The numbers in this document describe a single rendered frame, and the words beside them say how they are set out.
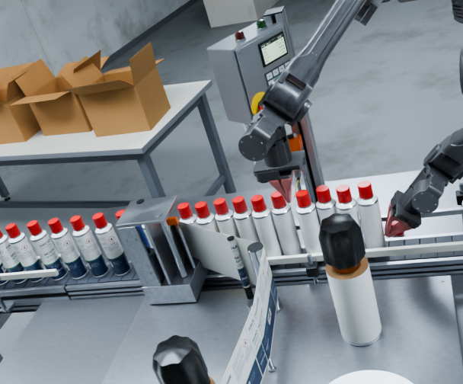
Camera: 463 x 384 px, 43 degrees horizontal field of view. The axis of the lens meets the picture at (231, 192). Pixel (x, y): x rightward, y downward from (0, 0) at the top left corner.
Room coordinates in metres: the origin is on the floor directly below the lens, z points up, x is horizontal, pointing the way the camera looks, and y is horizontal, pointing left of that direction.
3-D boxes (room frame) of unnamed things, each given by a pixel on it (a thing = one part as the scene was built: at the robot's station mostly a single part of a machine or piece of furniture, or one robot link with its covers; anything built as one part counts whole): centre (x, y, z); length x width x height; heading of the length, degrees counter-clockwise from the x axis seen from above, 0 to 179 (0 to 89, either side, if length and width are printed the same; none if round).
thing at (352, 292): (0.94, -0.18, 1.03); 0.09 x 0.09 x 0.30
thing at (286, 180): (1.07, -0.10, 1.23); 0.07 x 0.07 x 0.09; 69
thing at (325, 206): (1.24, -0.22, 0.98); 0.05 x 0.05 x 0.20
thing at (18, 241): (1.58, 0.66, 0.98); 0.05 x 0.05 x 0.20
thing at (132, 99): (3.01, 0.39, 0.97); 0.51 x 0.42 x 0.37; 153
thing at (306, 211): (1.25, -0.17, 0.98); 0.05 x 0.05 x 0.20
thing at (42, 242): (1.56, 0.59, 0.98); 0.05 x 0.05 x 0.20
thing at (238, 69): (1.35, -0.14, 1.38); 0.17 x 0.10 x 0.19; 123
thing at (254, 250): (1.11, -0.01, 0.97); 0.05 x 0.05 x 0.19
